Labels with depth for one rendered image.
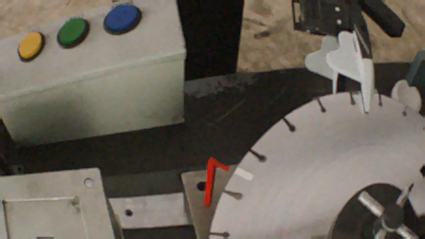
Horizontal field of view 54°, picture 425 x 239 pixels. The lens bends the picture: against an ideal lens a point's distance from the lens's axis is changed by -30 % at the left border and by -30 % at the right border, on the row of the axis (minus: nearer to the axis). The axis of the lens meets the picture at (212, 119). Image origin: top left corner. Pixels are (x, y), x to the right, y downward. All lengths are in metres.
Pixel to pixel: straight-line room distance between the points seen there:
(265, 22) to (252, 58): 0.17
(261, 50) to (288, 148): 1.25
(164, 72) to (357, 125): 0.24
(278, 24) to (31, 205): 1.42
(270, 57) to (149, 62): 1.14
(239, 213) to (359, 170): 0.12
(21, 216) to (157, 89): 0.27
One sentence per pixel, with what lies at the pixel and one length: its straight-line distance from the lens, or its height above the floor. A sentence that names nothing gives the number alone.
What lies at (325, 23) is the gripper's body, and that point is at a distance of 0.56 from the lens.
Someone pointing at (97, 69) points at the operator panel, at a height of 0.90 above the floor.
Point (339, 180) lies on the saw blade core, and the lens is 0.48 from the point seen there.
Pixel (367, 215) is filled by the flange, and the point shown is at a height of 0.96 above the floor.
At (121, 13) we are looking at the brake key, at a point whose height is 0.91.
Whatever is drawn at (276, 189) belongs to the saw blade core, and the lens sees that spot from 0.46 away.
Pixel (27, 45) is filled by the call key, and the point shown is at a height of 0.91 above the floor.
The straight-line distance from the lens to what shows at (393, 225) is 0.42.
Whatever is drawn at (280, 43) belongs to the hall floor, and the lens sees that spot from 1.76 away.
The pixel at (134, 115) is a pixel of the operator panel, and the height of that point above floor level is 0.78.
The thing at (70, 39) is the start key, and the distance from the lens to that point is 0.62.
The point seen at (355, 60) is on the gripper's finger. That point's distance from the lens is 0.53.
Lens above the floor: 1.37
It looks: 60 degrees down
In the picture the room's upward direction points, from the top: 5 degrees clockwise
